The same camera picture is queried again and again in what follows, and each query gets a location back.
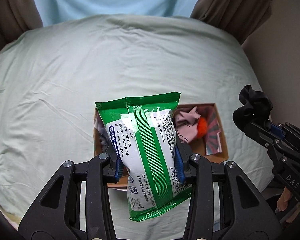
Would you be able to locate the black scrunchie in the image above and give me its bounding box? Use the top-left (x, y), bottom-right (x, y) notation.
top-left (232, 85), bottom-right (273, 140)

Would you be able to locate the pink fabric garment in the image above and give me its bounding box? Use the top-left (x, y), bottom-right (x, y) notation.
top-left (175, 107), bottom-right (201, 143)

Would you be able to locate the green wet wipes packet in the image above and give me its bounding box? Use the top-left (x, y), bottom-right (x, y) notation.
top-left (96, 92), bottom-right (192, 222)

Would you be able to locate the grey-blue fluffy pom-pom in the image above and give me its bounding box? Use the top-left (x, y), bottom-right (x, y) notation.
top-left (98, 127), bottom-right (110, 152)

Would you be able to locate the person's right hand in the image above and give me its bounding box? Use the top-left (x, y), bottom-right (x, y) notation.
top-left (277, 187), bottom-right (300, 217)

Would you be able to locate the cardboard box with patterned flaps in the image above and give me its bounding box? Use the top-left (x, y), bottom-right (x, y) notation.
top-left (93, 102), bottom-right (229, 189)

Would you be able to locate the pale green bed sheet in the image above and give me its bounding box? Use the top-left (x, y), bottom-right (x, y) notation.
top-left (0, 15), bottom-right (273, 228)

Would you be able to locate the right brown curtain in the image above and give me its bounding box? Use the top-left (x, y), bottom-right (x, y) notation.
top-left (191, 0), bottom-right (273, 44)

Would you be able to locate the brown curtain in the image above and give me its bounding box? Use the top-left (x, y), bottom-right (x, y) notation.
top-left (0, 0), bottom-right (43, 43)
top-left (191, 0), bottom-right (273, 44)

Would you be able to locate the left brown curtain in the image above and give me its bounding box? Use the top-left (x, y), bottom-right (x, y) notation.
top-left (0, 0), bottom-right (43, 43)

